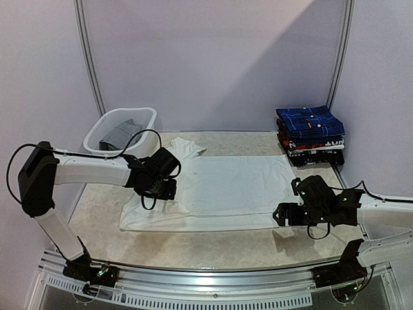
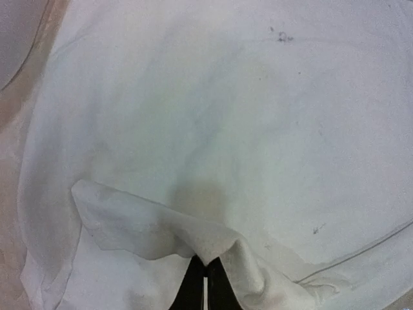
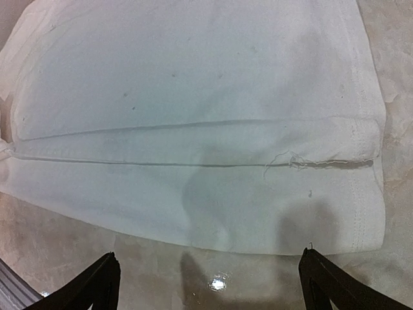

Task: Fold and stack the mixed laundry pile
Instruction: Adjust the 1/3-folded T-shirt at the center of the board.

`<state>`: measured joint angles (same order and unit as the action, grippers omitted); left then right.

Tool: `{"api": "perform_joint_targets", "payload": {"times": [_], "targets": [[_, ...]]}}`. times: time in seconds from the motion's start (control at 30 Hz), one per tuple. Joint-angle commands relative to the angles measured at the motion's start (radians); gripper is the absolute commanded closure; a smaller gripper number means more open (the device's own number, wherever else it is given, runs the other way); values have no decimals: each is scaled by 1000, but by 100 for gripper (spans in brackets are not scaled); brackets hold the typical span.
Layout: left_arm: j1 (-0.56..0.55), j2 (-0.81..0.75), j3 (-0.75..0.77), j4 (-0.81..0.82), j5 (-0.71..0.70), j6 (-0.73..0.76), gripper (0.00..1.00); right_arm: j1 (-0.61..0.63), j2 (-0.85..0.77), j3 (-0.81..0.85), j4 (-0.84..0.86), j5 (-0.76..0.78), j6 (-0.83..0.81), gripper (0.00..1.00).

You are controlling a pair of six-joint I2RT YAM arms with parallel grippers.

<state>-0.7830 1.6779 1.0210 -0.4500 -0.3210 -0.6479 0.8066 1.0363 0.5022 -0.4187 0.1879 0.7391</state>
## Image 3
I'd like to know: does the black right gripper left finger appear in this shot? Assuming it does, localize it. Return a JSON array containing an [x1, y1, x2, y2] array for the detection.
[[30, 252, 121, 310]]

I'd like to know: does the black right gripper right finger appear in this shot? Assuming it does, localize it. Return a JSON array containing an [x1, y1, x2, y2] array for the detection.
[[298, 248, 409, 310]]

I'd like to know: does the white cloth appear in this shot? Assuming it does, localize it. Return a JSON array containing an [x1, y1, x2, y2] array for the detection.
[[1, 1, 386, 255]]

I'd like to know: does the aluminium front rail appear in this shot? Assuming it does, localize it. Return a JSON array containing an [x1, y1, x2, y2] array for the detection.
[[0, 260, 43, 310]]

